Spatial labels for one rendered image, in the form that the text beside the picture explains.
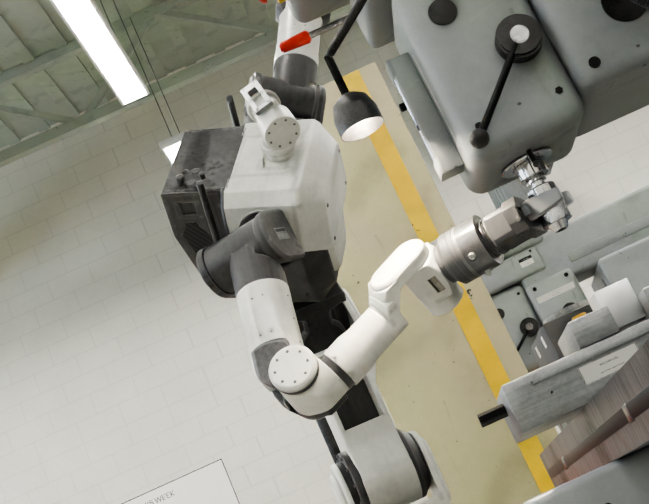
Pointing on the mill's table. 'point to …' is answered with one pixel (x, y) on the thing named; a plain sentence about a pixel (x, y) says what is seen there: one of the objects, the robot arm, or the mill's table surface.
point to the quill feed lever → (526, 35)
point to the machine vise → (574, 376)
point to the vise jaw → (587, 331)
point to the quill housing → (480, 11)
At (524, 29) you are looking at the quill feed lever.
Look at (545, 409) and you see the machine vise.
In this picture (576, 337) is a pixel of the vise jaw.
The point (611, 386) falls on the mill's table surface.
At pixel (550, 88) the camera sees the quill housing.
